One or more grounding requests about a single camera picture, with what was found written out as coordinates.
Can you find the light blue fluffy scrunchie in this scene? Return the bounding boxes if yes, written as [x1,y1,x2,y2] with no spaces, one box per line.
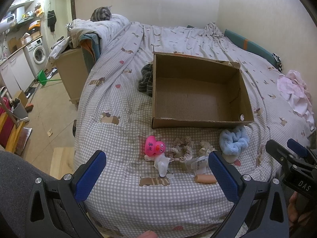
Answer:
[219,126,250,156]

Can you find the peach sausage toy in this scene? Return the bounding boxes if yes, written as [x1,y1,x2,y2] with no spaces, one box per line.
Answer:
[194,174,217,184]

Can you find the clear plastic labelled packet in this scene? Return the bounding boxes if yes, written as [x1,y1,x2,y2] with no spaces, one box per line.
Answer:
[185,156,209,176]

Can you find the beige lace scrunchie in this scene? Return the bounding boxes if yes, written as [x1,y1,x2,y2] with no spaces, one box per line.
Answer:
[167,136,193,163]

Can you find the white ghost plush toy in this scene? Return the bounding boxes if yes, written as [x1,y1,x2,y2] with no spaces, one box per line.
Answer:
[144,153,173,177]

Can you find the pink rubber duck toy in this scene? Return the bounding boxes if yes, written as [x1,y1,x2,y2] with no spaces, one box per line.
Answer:
[144,135,166,157]

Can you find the brown cardboard box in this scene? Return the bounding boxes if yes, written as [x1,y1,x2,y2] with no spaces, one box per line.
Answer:
[152,52,254,128]

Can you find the cream frilly scrunchie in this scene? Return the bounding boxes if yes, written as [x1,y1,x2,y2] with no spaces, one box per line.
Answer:
[197,141,215,157]

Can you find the person's hand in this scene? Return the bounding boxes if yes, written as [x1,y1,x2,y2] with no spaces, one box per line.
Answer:
[287,191,311,227]

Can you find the pink white crumpled clothes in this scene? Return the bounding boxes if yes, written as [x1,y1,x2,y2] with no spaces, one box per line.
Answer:
[276,70,315,131]

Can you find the yellow red wooden chair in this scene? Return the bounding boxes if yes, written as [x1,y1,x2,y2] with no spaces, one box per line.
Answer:
[1,97,26,155]

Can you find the teal cushion with orange stripe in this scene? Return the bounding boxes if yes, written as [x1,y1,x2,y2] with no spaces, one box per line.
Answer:
[224,29,282,73]

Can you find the checkered dog-print bedspread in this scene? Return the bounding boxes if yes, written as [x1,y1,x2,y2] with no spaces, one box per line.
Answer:
[75,22,315,237]

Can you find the grey waste bin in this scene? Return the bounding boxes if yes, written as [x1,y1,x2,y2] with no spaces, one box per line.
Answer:
[11,98,28,119]

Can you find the white kitchen cabinet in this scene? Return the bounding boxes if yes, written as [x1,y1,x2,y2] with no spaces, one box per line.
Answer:
[1,49,35,96]

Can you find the dark striped cloth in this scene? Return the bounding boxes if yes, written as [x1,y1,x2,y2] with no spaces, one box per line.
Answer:
[137,63,153,97]

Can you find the white washing machine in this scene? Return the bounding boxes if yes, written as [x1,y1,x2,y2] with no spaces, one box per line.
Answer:
[23,36,47,77]

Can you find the teal orange folded blanket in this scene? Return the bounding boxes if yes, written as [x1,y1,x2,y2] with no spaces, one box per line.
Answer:
[79,33,101,71]

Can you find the white floral duvet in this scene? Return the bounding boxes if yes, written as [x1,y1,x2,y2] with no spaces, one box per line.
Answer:
[66,14,131,60]

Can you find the grey tabby cat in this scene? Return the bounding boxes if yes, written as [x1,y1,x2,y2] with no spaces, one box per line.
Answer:
[90,7,112,22]

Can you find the green dustpan with handle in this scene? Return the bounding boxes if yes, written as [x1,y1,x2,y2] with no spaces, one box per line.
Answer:
[36,68,61,86]

